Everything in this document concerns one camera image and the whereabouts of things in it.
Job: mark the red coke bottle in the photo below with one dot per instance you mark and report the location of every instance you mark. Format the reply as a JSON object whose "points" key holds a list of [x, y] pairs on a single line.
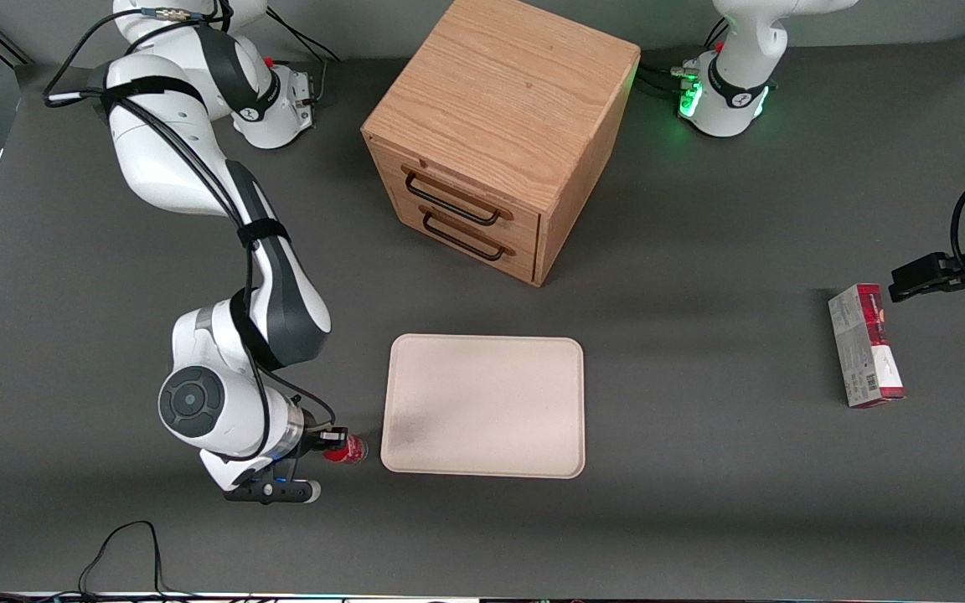
{"points": [[351, 452]]}

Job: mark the beige plastic tray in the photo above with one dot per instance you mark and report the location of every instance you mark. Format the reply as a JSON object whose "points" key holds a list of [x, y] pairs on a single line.
{"points": [[483, 406]]}

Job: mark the red grey carton box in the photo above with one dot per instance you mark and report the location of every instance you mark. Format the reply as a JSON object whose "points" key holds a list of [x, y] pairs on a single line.
{"points": [[864, 347]]}

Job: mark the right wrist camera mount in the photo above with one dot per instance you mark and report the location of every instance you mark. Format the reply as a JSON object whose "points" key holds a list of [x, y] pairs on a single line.
{"points": [[273, 492]]}

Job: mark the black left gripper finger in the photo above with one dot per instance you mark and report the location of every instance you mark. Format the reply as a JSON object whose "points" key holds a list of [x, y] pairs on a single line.
{"points": [[918, 270], [922, 291]]}

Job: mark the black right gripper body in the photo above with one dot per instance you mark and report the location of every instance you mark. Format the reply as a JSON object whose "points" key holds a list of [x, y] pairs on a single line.
{"points": [[312, 439]]}

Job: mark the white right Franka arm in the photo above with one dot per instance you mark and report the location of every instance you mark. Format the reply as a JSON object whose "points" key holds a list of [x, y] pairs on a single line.
{"points": [[223, 394]]}

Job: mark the wooden drawer cabinet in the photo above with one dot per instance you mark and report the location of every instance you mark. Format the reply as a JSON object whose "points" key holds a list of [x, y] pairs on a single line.
{"points": [[499, 92]]}

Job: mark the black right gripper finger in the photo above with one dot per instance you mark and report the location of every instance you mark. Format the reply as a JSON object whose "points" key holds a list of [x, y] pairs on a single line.
{"points": [[334, 435], [323, 454]]}

